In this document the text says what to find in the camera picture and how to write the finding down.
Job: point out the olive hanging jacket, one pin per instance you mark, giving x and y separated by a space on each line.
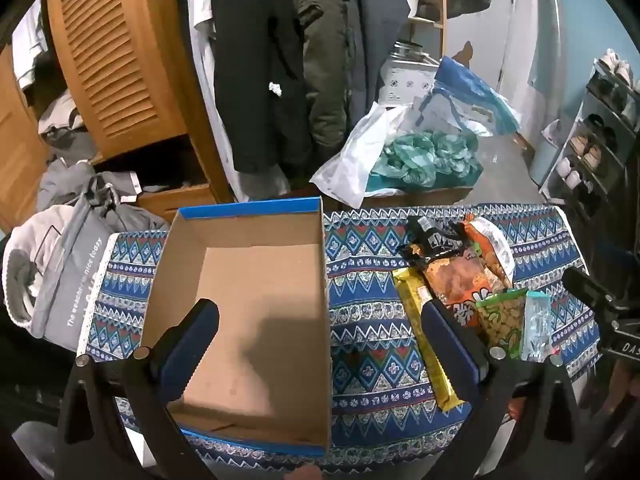
325 60

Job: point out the group of shoes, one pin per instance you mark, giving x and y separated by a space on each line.
590 152

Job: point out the long yellow snack packet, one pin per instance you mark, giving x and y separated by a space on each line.
415 300

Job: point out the grey hooded sweatshirt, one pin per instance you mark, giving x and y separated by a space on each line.
75 270

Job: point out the wooden wardrobe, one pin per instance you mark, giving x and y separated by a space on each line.
20 160

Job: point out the blue patterned tablecloth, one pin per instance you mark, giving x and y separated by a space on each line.
370 360

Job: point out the grey clothing pile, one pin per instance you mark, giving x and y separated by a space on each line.
65 180

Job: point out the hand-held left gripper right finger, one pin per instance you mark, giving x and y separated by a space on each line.
450 350

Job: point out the grey shoe rack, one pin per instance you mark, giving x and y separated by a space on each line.
607 120

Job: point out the white door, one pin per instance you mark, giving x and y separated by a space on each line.
490 20

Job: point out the wooden louvered door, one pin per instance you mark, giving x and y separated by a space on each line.
110 60

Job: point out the orange cartoon snack packet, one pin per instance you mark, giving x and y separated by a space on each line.
450 275

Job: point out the green peanut packet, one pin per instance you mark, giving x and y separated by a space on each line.
500 317

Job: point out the white appliance box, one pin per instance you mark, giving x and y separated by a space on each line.
405 85

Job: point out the white plastic bag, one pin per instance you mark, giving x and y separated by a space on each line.
360 160

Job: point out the bundle of teal plastic bags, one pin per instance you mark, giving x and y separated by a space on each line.
425 155

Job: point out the black snack packet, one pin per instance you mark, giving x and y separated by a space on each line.
435 240

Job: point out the orange and white snack packet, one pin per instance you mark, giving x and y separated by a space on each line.
495 255

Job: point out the blue-rimmed cardboard box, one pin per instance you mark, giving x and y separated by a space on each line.
260 300

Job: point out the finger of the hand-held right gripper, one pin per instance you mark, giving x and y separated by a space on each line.
585 286

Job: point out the clear blue snack packet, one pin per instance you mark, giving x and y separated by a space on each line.
537 320

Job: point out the grey-blue hanging coat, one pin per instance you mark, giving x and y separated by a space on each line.
375 35

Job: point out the wooden shelf unit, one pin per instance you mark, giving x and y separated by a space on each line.
443 10

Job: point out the blue plastic bag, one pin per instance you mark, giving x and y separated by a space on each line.
465 90

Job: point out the black hanging coat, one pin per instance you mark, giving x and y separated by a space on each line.
260 60

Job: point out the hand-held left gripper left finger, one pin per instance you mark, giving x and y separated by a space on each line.
190 345

